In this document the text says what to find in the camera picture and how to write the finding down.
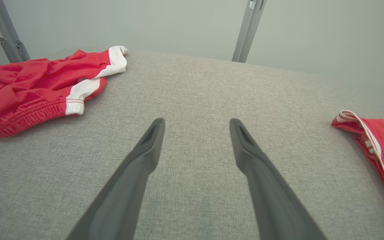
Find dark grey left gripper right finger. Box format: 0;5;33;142
229;118;328;240

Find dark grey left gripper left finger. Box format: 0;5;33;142
66;118;166;240

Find red shorts with white stripe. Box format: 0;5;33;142
0;45;129;140

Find grey metal partition post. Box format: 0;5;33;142
232;0;267;63
0;0;31;69

